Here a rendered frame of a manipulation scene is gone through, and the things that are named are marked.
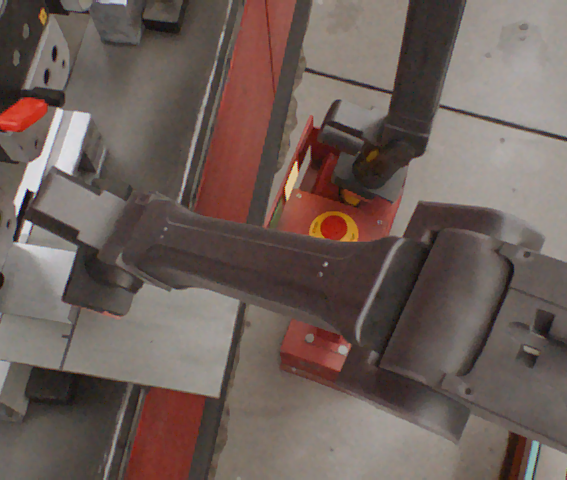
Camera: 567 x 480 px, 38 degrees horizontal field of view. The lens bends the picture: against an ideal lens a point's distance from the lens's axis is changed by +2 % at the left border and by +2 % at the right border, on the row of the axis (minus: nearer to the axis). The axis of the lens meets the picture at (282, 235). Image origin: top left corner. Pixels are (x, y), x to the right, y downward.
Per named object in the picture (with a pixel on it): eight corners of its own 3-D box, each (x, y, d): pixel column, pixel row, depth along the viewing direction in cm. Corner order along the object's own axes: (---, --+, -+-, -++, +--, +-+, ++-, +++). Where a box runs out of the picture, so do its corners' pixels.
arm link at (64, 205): (140, 296, 70) (186, 207, 72) (13, 233, 67) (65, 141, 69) (121, 291, 82) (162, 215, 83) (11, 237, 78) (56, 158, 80)
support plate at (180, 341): (219, 399, 91) (218, 397, 90) (-9, 359, 94) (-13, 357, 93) (252, 249, 98) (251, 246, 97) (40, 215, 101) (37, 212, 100)
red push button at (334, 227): (342, 251, 120) (342, 242, 117) (316, 243, 121) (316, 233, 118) (350, 228, 122) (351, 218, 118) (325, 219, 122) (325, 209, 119)
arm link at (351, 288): (485, 457, 39) (570, 255, 41) (409, 415, 36) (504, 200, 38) (129, 300, 75) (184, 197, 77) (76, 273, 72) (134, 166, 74)
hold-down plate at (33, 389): (72, 407, 103) (65, 402, 100) (30, 399, 104) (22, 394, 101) (135, 192, 114) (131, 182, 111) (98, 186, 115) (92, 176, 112)
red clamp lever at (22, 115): (22, 118, 76) (65, 88, 85) (-21, 112, 77) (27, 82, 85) (24, 137, 77) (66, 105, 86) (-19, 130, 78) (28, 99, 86)
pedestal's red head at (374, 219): (363, 306, 129) (369, 266, 112) (268, 274, 131) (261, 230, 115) (402, 198, 136) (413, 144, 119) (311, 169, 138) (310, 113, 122)
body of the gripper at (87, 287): (62, 301, 85) (78, 285, 78) (91, 212, 89) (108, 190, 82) (123, 319, 87) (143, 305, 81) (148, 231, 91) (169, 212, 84)
